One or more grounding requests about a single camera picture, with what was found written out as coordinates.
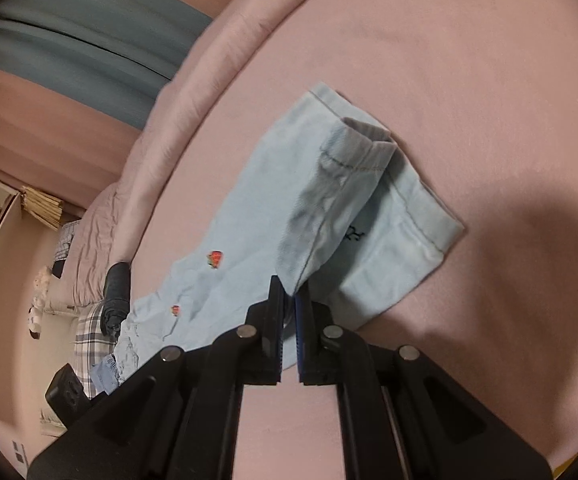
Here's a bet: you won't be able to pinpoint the dark folded jeans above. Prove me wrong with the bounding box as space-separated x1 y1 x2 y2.
103 261 132 341

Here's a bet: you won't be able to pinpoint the pink duvet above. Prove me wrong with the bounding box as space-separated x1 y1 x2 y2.
44 0 355 311

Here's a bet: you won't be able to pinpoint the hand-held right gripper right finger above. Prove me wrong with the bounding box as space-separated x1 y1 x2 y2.
294 280 554 480

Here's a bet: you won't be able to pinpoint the small plaid cloth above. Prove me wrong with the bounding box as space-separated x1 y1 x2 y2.
52 220 82 276

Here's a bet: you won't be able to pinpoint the white plush toy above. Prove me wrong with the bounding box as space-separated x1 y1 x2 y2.
28 265 52 341

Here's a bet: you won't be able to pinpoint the light blue denim pants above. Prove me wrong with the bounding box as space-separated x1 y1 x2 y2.
112 81 466 395

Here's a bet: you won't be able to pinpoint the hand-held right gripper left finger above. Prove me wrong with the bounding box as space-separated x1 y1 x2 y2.
26 276 286 480

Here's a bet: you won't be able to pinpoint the pink curtain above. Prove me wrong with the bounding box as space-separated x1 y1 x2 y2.
0 0 270 211

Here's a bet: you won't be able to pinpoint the blue crumpled garment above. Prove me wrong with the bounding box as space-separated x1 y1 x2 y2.
90 350 126 396

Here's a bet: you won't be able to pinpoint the pink bed sheet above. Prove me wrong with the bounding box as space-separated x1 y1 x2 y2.
119 0 578 480

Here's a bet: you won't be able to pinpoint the plaid folded cloth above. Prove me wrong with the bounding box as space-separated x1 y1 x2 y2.
72 302 120 396

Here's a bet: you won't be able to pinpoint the teal curtain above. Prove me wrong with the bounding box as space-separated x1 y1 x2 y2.
0 0 215 131

